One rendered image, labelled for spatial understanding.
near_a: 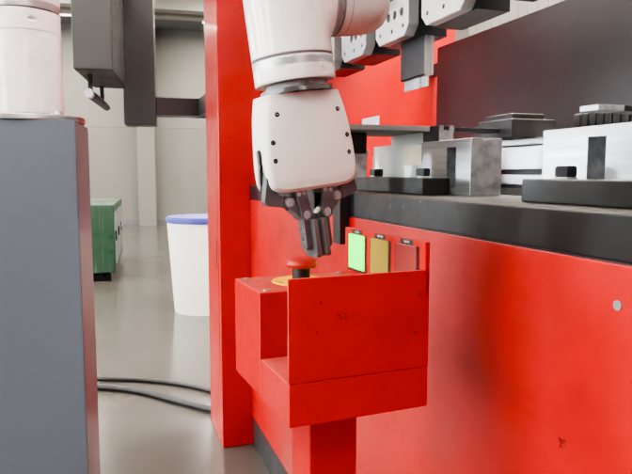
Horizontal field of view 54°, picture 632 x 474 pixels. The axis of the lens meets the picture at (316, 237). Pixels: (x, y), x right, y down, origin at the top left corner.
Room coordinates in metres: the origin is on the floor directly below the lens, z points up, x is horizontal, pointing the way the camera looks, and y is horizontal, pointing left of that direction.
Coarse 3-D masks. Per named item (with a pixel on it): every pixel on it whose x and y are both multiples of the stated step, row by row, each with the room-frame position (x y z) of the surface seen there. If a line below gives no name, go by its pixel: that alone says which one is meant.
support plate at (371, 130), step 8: (352, 128) 1.13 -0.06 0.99; (360, 128) 1.13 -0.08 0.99; (368, 128) 1.14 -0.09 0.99; (376, 128) 1.14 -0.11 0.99; (384, 128) 1.15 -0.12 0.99; (392, 128) 1.15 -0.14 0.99; (400, 128) 1.16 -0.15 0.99; (408, 128) 1.17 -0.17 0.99; (416, 128) 1.17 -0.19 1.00; (424, 128) 1.18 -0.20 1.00
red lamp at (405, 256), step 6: (396, 246) 0.71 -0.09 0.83; (402, 246) 0.69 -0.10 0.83; (408, 246) 0.68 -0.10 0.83; (414, 246) 0.67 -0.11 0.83; (396, 252) 0.71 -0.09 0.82; (402, 252) 0.69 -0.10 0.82; (408, 252) 0.68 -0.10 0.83; (414, 252) 0.67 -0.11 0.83; (396, 258) 0.70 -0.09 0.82; (402, 258) 0.69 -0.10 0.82; (408, 258) 0.68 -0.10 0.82; (414, 258) 0.67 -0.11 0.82; (396, 264) 0.70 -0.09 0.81; (402, 264) 0.69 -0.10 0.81; (408, 264) 0.68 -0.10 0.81; (414, 264) 0.67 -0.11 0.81; (396, 270) 0.70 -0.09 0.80; (402, 270) 0.69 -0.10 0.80; (408, 270) 0.68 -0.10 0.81
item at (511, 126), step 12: (492, 120) 1.35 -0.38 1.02; (504, 120) 1.30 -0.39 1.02; (516, 120) 1.28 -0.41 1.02; (528, 120) 1.29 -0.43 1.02; (540, 120) 1.30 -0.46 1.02; (552, 120) 1.31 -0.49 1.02; (456, 132) 1.30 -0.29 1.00; (468, 132) 1.30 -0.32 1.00; (480, 132) 1.30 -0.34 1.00; (492, 132) 1.31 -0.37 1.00; (504, 132) 1.30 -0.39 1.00; (516, 132) 1.28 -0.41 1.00; (528, 132) 1.29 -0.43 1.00; (540, 132) 1.30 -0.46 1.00
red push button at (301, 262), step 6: (294, 258) 0.75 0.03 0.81; (300, 258) 0.75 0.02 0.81; (306, 258) 0.75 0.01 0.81; (312, 258) 0.75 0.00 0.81; (288, 264) 0.74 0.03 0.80; (294, 264) 0.74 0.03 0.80; (300, 264) 0.74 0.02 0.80; (306, 264) 0.74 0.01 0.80; (312, 264) 0.74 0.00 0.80; (294, 270) 0.75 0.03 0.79; (300, 270) 0.75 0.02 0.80; (306, 270) 0.75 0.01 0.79; (294, 276) 0.75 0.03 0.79; (300, 276) 0.75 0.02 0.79; (306, 276) 0.75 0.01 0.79
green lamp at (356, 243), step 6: (354, 234) 0.81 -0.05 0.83; (354, 240) 0.81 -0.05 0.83; (360, 240) 0.79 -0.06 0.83; (354, 246) 0.81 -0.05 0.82; (360, 246) 0.79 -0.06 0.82; (354, 252) 0.81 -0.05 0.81; (360, 252) 0.79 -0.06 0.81; (354, 258) 0.81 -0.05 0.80; (360, 258) 0.79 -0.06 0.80; (354, 264) 0.81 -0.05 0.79; (360, 264) 0.79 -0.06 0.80; (360, 270) 0.79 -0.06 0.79
